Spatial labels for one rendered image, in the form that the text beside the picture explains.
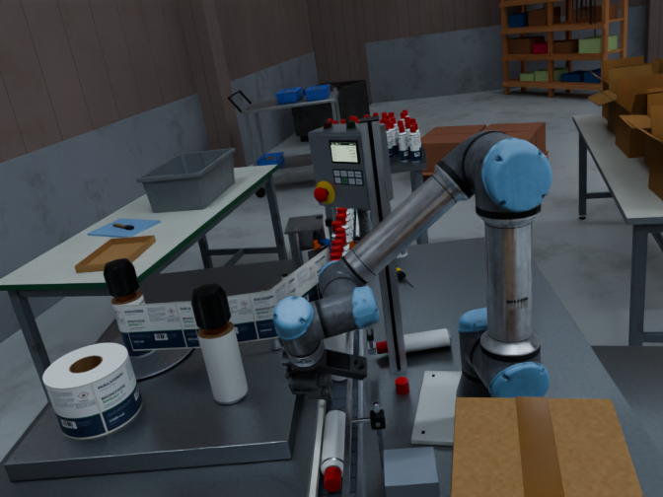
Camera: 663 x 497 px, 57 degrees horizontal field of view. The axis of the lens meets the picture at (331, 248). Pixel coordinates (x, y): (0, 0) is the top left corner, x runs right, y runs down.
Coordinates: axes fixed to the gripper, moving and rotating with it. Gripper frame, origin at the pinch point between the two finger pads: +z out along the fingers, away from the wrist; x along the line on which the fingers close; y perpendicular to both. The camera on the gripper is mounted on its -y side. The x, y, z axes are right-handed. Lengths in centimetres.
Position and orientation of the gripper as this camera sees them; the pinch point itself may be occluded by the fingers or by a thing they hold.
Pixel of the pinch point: (331, 394)
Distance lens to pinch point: 141.9
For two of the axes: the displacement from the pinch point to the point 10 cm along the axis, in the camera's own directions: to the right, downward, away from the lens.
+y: -9.9, 1.1, 1.1
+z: 1.5, 6.2, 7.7
